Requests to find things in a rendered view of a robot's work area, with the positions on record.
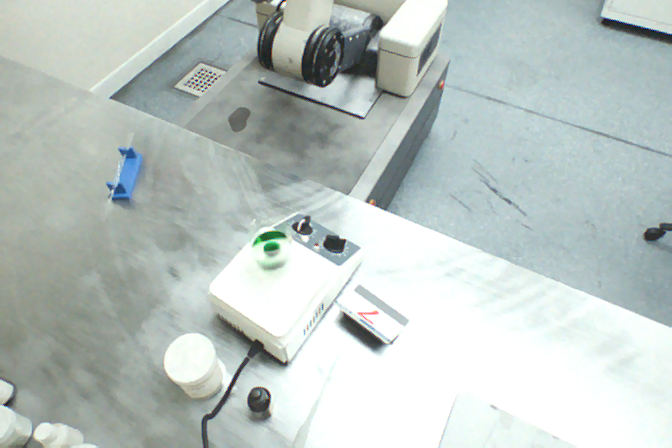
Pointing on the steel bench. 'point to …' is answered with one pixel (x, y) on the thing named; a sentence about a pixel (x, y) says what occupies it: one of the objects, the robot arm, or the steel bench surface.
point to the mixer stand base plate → (492, 427)
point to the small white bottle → (58, 436)
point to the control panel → (322, 242)
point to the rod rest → (126, 176)
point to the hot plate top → (271, 289)
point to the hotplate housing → (282, 348)
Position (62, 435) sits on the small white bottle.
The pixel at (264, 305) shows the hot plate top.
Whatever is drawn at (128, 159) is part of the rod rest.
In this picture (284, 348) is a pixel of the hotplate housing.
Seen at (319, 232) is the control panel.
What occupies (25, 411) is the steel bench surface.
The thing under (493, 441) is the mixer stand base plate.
